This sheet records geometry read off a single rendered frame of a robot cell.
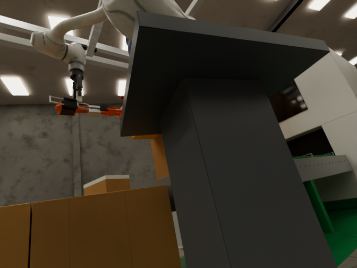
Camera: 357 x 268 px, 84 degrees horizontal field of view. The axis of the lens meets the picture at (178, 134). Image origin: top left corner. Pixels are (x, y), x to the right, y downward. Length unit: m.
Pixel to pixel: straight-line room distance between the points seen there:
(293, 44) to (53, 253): 1.01
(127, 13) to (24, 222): 0.78
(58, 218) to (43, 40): 0.92
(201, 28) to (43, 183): 10.69
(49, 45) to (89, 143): 9.89
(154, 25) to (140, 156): 10.69
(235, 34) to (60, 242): 0.90
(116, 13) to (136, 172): 10.33
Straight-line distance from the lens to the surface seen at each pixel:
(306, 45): 0.62
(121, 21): 0.60
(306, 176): 2.01
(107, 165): 10.76
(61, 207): 0.97
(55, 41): 1.37
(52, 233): 0.96
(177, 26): 0.42
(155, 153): 1.56
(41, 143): 11.48
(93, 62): 4.09
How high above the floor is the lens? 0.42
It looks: 20 degrees up
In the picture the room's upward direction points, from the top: 12 degrees counter-clockwise
